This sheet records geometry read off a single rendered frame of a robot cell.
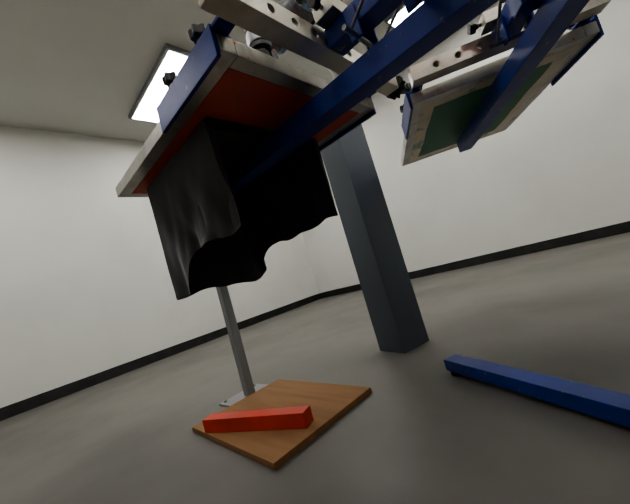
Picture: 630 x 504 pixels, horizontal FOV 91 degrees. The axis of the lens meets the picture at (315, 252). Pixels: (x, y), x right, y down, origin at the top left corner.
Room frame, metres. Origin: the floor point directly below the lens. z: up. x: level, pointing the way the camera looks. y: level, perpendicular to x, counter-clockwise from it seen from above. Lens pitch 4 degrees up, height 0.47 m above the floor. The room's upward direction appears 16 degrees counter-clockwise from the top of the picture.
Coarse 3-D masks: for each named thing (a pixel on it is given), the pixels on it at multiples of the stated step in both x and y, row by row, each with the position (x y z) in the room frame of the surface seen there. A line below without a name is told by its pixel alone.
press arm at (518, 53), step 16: (544, 0) 0.67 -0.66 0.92; (560, 0) 0.63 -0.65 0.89; (576, 0) 0.62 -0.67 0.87; (544, 16) 0.69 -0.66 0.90; (560, 16) 0.66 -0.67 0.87; (576, 16) 0.67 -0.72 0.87; (528, 32) 0.76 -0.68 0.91; (544, 32) 0.70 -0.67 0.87; (560, 32) 0.72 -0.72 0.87; (528, 48) 0.78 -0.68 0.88; (544, 48) 0.77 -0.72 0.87; (512, 64) 0.87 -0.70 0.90; (528, 64) 0.83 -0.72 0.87; (496, 80) 0.98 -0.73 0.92; (512, 80) 0.90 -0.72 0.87; (496, 96) 1.02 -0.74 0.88; (512, 96) 1.03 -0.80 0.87; (480, 112) 1.18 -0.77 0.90; (496, 112) 1.14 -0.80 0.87; (480, 128) 1.27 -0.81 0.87; (464, 144) 1.46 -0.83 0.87
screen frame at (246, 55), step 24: (240, 48) 0.62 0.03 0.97; (216, 72) 0.64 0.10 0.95; (264, 72) 0.68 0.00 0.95; (288, 72) 0.72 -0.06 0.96; (192, 96) 0.69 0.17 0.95; (312, 96) 0.83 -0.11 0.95; (144, 144) 0.88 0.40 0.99; (168, 144) 0.86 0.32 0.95; (144, 168) 0.96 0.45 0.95; (120, 192) 1.08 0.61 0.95
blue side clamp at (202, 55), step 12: (204, 36) 0.59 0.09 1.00; (228, 36) 0.60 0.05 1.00; (204, 48) 0.60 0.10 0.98; (216, 48) 0.58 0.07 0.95; (192, 60) 0.63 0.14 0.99; (204, 60) 0.60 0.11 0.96; (216, 60) 0.59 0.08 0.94; (180, 72) 0.67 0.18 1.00; (192, 72) 0.64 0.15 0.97; (204, 72) 0.61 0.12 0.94; (180, 84) 0.68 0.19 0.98; (192, 84) 0.65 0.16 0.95; (168, 96) 0.72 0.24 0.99; (180, 96) 0.69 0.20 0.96; (156, 108) 0.77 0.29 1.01; (168, 108) 0.73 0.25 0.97; (180, 108) 0.70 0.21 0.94; (168, 120) 0.74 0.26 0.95
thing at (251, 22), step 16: (208, 0) 0.51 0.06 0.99; (224, 0) 0.52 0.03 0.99; (240, 0) 0.53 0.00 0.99; (256, 0) 0.56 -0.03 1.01; (224, 16) 0.55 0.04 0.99; (240, 16) 0.56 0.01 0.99; (256, 16) 0.57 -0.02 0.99; (272, 16) 0.59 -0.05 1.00; (288, 16) 0.63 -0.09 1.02; (256, 32) 0.61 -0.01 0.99; (272, 32) 0.62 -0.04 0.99; (288, 32) 0.63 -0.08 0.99; (304, 32) 0.66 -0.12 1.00; (320, 32) 0.71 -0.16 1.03; (288, 48) 0.68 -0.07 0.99; (304, 48) 0.69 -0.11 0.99; (320, 48) 0.71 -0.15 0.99; (320, 64) 0.76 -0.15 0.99; (336, 64) 0.78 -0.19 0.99
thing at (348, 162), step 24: (336, 144) 1.52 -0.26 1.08; (360, 144) 1.56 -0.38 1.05; (336, 168) 1.57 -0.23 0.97; (360, 168) 1.53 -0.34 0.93; (336, 192) 1.62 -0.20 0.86; (360, 192) 1.51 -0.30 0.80; (360, 216) 1.51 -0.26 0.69; (384, 216) 1.56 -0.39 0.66; (360, 240) 1.55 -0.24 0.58; (384, 240) 1.54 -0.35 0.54; (360, 264) 1.60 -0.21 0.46; (384, 264) 1.52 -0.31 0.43; (384, 288) 1.50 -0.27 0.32; (408, 288) 1.57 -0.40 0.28; (384, 312) 1.54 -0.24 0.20; (408, 312) 1.54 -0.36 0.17; (384, 336) 1.59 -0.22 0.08; (408, 336) 1.52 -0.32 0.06
